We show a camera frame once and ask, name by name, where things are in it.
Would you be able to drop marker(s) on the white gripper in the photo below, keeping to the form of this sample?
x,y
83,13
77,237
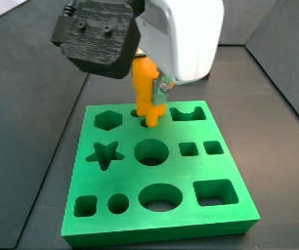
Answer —
x,y
179,31

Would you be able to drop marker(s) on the yellow three prong object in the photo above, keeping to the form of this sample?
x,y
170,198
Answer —
x,y
143,74

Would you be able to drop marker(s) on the green foam shape board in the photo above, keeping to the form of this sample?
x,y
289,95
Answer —
x,y
151,184

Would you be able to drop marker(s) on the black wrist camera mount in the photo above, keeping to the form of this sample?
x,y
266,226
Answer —
x,y
97,35

